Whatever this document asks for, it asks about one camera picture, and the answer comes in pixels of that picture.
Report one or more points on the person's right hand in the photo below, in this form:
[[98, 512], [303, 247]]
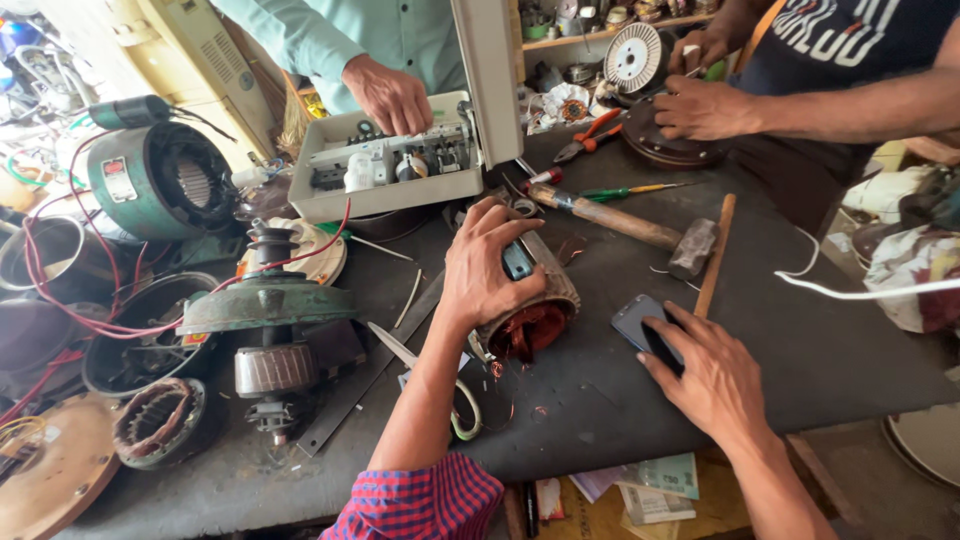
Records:
[[712, 382]]

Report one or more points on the person's left hand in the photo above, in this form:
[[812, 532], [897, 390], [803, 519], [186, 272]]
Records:
[[476, 277]]

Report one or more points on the motor stator with copper windings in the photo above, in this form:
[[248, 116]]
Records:
[[536, 319]]

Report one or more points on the dark smartphone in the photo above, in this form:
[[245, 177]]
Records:
[[634, 319]]

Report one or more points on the thin white tube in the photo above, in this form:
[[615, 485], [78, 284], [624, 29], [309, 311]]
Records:
[[409, 298]]

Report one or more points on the tape roll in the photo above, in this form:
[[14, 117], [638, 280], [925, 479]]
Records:
[[525, 208]]

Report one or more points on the stack of papers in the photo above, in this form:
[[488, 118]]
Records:
[[652, 487]]

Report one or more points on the white electrical control box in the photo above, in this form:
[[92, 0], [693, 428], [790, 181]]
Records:
[[390, 187]]

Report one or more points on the wooden stick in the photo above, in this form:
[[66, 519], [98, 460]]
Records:
[[715, 255]]

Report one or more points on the white round cover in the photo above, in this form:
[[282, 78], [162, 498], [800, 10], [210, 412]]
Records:
[[322, 259]]

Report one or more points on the flat metal bar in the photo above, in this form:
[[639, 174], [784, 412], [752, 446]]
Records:
[[352, 397]]

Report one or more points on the white fan stator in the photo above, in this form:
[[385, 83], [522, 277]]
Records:
[[566, 105]]

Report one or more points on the green rotor assembly with pulley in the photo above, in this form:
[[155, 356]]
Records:
[[270, 307]]

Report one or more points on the black pen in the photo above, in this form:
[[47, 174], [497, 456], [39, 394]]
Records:
[[532, 510]]

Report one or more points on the white cloth bag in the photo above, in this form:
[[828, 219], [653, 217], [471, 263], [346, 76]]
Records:
[[911, 277]]

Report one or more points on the brown round motor cover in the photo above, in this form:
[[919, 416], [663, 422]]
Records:
[[671, 150]]

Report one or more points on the straw broom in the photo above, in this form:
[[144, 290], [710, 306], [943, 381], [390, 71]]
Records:
[[294, 127]]

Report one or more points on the wooden shelf with parts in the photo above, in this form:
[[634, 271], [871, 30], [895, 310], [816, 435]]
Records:
[[600, 22]]

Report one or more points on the green motor housing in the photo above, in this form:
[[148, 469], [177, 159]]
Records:
[[142, 187]]

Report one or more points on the small stator with windings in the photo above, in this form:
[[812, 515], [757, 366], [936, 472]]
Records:
[[161, 424]]

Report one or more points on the beige appliance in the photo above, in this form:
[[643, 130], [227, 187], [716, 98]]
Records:
[[195, 67]]

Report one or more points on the black round housing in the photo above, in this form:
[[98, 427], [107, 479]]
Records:
[[135, 360]]

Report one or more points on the green cylindrical capacitor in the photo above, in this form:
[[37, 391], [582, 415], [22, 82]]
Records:
[[127, 112]]

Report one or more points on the steel pot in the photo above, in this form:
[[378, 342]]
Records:
[[45, 255]]

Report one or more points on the brown round disc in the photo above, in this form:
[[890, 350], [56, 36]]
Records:
[[60, 480]]

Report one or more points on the heap of clutter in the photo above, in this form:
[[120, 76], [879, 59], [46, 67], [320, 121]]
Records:
[[37, 82]]

